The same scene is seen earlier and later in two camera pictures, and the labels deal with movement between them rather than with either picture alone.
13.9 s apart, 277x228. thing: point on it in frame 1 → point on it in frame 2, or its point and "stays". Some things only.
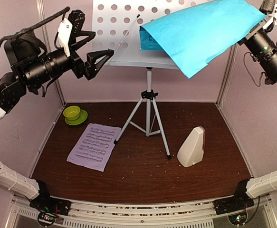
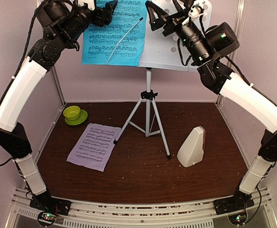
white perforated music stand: x=116 y=25 → x=157 y=52
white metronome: x=191 y=149 stays
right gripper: x=247 y=36 → x=173 y=21
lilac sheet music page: x=93 y=148 stays
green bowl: x=71 y=112 stays
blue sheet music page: x=195 y=36 → x=120 y=42
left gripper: x=89 y=69 → x=105 y=13
